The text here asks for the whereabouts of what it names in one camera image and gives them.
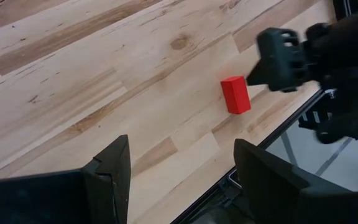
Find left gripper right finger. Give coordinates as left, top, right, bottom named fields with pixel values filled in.
left=233, top=138, right=358, bottom=224

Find red rectangular block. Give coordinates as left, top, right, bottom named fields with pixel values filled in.
left=220, top=75, right=252, bottom=115

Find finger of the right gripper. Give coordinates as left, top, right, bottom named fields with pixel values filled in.
left=246, top=27, right=310, bottom=93
left=317, top=113, right=358, bottom=144

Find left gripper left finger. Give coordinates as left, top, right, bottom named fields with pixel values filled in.
left=0, top=134, right=132, bottom=224

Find black table edge rail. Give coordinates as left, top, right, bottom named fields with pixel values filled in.
left=170, top=88, right=334, bottom=224

